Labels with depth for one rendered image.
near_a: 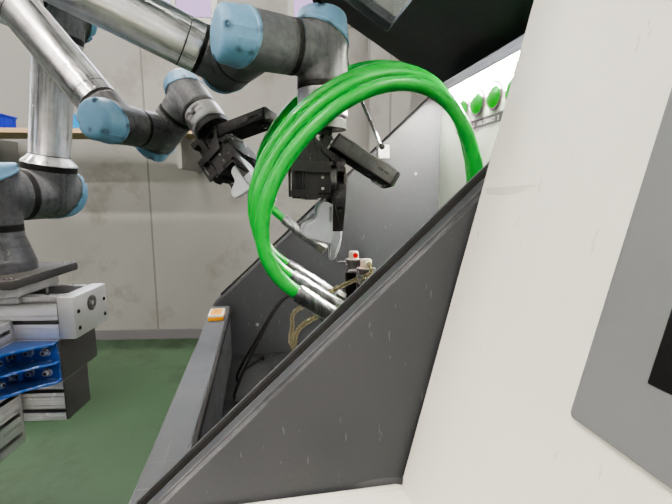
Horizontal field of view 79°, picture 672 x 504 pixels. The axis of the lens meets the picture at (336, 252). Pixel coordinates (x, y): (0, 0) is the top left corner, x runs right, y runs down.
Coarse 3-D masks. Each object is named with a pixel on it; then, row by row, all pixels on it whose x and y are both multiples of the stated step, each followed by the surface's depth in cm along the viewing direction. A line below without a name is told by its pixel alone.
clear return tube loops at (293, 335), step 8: (368, 264) 56; (368, 272) 55; (352, 280) 54; (336, 288) 53; (296, 312) 53; (304, 320) 45; (312, 320) 45; (296, 328) 45; (288, 336) 53; (296, 336) 45; (296, 344) 45
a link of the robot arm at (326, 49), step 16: (304, 16) 57; (320, 16) 56; (336, 16) 57; (320, 32) 56; (336, 32) 57; (320, 48) 56; (336, 48) 58; (304, 64) 57; (320, 64) 57; (336, 64) 58; (304, 80) 58; (320, 80) 58
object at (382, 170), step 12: (336, 144) 60; (348, 144) 60; (348, 156) 60; (360, 156) 61; (372, 156) 61; (360, 168) 62; (372, 168) 61; (384, 168) 62; (372, 180) 64; (384, 180) 62; (396, 180) 62
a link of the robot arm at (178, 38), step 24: (48, 0) 53; (72, 0) 53; (96, 0) 54; (120, 0) 55; (144, 0) 56; (96, 24) 56; (120, 24) 56; (144, 24) 57; (168, 24) 58; (192, 24) 60; (144, 48) 60; (168, 48) 59; (192, 48) 60; (192, 72) 64; (216, 72) 63
